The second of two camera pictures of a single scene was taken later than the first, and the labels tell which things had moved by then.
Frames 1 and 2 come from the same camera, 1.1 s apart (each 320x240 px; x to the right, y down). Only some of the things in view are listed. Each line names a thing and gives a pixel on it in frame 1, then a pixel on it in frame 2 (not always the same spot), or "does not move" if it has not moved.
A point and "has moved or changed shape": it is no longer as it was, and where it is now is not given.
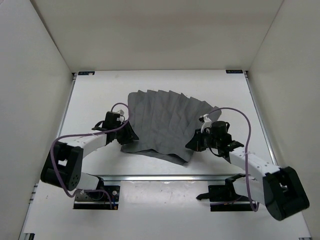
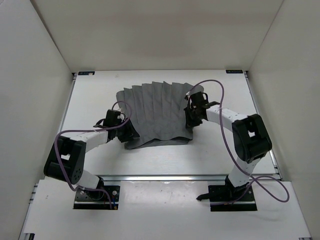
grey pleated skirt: (164, 121) has moved or changed shape
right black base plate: (226, 193) does not move
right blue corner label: (234, 71) does not move
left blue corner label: (86, 73) does not move
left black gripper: (130, 134) does not move
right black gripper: (195, 143) to (189, 123)
